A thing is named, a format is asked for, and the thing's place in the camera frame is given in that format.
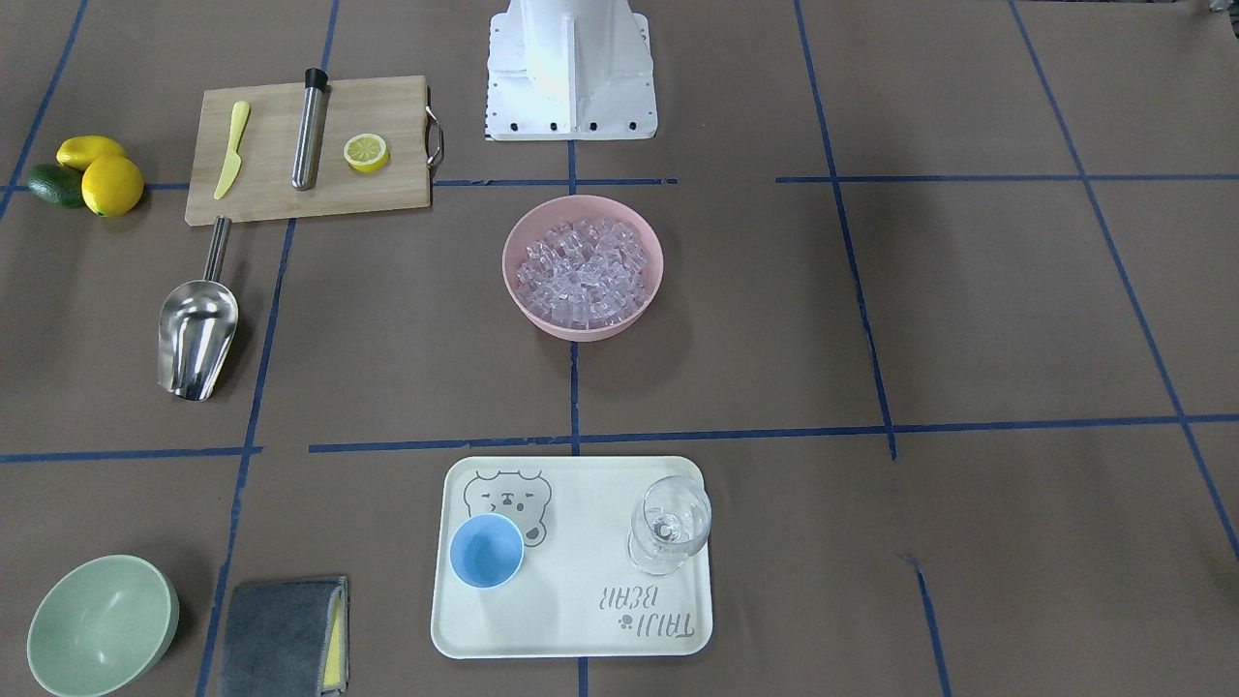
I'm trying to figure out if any green avocado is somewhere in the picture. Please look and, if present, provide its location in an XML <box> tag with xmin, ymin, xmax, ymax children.
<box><xmin>26</xmin><ymin>163</ymin><xmax>85</xmax><ymax>210</ymax></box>

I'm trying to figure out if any round yellow lemon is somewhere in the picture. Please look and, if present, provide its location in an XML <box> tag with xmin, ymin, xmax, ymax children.
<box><xmin>81</xmin><ymin>155</ymin><xmax>145</xmax><ymax>218</ymax></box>

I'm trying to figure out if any half lemon slice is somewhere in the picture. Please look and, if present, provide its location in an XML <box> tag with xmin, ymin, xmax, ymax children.
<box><xmin>344</xmin><ymin>132</ymin><xmax>390</xmax><ymax>173</ymax></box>

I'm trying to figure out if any clear ice cubes pile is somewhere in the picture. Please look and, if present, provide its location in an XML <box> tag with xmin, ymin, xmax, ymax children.
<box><xmin>515</xmin><ymin>218</ymin><xmax>653</xmax><ymax>331</ymax></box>

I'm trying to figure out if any steel muddler black tip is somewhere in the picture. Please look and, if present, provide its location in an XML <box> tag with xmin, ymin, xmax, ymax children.
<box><xmin>290</xmin><ymin>68</ymin><xmax>330</xmax><ymax>193</ymax></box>

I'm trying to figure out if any clear wine glass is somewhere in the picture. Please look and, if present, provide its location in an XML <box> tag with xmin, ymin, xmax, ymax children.
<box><xmin>627</xmin><ymin>475</ymin><xmax>712</xmax><ymax>577</ymax></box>

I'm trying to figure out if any blue plastic cup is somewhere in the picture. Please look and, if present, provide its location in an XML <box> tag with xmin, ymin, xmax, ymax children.
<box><xmin>449</xmin><ymin>513</ymin><xmax>524</xmax><ymax>591</ymax></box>

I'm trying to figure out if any cream bear serving tray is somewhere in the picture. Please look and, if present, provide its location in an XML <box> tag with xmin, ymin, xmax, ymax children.
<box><xmin>430</xmin><ymin>456</ymin><xmax>712</xmax><ymax>660</ymax></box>

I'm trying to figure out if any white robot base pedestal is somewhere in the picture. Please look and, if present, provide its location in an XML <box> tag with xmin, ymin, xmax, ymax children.
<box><xmin>484</xmin><ymin>1</ymin><xmax>659</xmax><ymax>142</ymax></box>

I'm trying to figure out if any pink bowl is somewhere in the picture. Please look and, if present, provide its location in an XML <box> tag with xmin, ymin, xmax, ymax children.
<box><xmin>501</xmin><ymin>196</ymin><xmax>664</xmax><ymax>343</ymax></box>

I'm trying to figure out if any grey yellow folded cloth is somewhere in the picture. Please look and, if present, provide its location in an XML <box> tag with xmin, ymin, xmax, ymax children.
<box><xmin>221</xmin><ymin>574</ymin><xmax>349</xmax><ymax>696</ymax></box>

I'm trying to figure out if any yellow lemon oval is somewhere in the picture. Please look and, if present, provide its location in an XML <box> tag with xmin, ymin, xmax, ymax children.
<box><xmin>56</xmin><ymin>134</ymin><xmax>128</xmax><ymax>172</ymax></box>

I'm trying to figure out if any stainless steel ice scoop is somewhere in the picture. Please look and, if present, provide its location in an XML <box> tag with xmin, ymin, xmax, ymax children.
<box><xmin>159</xmin><ymin>215</ymin><xmax>239</xmax><ymax>402</ymax></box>

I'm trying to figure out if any yellow plastic knife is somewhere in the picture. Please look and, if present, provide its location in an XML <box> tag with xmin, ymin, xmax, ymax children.
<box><xmin>213</xmin><ymin>102</ymin><xmax>252</xmax><ymax>201</ymax></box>

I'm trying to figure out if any green ceramic bowl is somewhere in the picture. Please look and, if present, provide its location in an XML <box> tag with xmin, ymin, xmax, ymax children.
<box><xmin>26</xmin><ymin>555</ymin><xmax>180</xmax><ymax>696</ymax></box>

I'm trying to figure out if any wooden cutting board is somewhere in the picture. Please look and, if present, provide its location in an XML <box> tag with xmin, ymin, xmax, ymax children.
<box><xmin>183</xmin><ymin>76</ymin><xmax>441</xmax><ymax>227</ymax></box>

